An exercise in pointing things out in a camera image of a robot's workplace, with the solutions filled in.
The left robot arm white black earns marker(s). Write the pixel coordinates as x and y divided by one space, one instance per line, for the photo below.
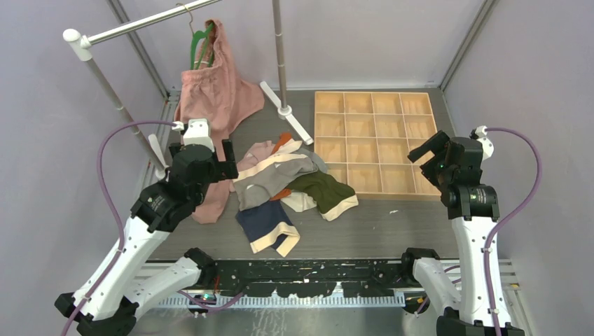
111 301

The green clothes hanger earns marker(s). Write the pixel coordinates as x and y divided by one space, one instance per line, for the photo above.
197 50

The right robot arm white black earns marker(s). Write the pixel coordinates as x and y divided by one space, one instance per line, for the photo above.
478 306

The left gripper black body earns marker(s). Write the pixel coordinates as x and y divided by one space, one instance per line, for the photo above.
220 170

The pink trousers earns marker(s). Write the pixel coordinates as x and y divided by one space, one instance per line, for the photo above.
217 92

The navy underwear cream waistband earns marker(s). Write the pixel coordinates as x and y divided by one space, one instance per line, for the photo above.
268 226

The olive green underwear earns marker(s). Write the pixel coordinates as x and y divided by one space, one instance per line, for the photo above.
332 197

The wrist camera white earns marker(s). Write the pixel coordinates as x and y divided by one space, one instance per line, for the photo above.
198 133
480 134

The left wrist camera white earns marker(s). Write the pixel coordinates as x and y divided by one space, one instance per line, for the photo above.
198 133

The wooden compartment tray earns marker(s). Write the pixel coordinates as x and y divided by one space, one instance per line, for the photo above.
365 138

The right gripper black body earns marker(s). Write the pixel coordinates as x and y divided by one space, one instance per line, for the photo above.
436 170

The orange underwear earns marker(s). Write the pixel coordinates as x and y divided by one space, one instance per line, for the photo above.
283 139

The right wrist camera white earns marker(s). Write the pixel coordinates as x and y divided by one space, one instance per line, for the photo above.
480 134

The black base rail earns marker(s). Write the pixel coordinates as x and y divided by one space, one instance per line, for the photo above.
307 278

